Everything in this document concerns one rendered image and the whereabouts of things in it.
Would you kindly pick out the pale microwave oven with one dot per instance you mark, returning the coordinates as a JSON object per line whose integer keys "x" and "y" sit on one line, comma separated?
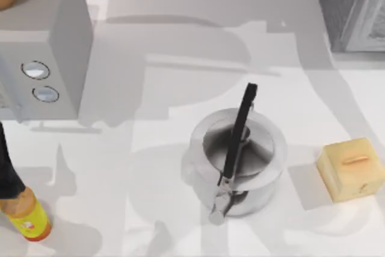
{"x": 66, "y": 46}

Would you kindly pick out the small round microwave knob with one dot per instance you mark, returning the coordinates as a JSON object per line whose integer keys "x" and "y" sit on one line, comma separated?
{"x": 45, "y": 93}

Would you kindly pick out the large round microwave knob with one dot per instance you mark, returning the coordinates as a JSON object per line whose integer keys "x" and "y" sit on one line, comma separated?
{"x": 35, "y": 69}

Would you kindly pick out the pale yellow bread block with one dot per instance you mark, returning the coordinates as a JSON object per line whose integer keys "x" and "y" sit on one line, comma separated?
{"x": 346, "y": 175}

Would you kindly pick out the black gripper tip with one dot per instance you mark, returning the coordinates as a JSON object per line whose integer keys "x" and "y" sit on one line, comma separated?
{"x": 7, "y": 166}

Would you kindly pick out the orange bottle with yellow label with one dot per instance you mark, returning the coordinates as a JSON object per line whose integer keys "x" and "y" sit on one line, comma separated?
{"x": 30, "y": 218}

